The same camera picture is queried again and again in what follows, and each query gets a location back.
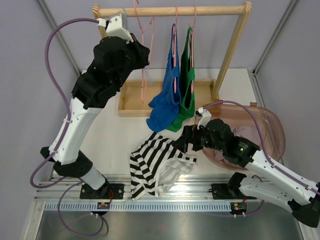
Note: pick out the pink hanger of blue top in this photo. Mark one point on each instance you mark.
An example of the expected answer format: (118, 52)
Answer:
(175, 56)

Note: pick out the right aluminium frame post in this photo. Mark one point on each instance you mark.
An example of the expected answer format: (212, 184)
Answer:
(275, 35)

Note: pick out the blue tank top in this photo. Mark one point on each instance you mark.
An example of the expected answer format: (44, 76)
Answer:
(165, 105)

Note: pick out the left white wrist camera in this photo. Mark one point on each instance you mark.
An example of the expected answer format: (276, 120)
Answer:
(115, 26)

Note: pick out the left aluminium frame post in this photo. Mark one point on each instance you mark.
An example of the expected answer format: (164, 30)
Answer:
(61, 40)

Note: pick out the mauve pink tank top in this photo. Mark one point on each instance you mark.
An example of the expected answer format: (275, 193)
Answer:
(247, 132)

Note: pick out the wooden clothes rack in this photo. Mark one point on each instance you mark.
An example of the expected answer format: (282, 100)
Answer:
(133, 98)

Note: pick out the translucent pink plastic basin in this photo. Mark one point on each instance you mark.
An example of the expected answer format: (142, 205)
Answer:
(269, 124)

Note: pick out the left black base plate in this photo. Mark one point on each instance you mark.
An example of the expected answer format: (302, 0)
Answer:
(114, 191)

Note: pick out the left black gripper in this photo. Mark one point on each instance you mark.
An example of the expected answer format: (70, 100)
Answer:
(136, 47)

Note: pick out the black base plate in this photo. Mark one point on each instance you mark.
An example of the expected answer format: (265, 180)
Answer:
(114, 191)
(221, 191)

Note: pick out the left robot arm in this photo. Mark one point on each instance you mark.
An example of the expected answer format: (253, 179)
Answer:
(114, 60)

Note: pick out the green tank top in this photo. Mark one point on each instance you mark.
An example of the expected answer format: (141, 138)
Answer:
(186, 85)

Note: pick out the black white striped tank top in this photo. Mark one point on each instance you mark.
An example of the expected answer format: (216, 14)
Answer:
(156, 165)

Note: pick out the white slotted cable duct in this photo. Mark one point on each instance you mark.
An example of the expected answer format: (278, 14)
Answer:
(131, 206)

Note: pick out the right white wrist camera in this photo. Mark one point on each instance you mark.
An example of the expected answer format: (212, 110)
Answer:
(203, 116)

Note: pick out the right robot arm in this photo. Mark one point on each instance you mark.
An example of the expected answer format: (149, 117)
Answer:
(285, 188)

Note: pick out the pink hanger of striped top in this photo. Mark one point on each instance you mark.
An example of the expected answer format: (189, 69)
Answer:
(152, 23)

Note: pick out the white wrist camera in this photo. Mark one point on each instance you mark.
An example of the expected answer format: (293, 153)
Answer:
(115, 26)
(203, 116)

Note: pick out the aluminium mounting rail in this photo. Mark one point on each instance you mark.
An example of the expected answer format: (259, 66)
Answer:
(187, 188)

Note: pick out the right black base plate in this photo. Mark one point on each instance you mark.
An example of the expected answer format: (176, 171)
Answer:
(221, 191)

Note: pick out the pink hanger of green top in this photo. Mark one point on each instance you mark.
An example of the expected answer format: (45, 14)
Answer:
(193, 50)

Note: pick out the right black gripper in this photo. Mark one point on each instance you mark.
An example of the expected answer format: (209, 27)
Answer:
(190, 135)

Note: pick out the light blue wire hanger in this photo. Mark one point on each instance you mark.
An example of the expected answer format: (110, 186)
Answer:
(144, 72)

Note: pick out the aluminium frame post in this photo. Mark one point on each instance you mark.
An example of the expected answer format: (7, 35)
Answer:
(61, 40)
(275, 35)

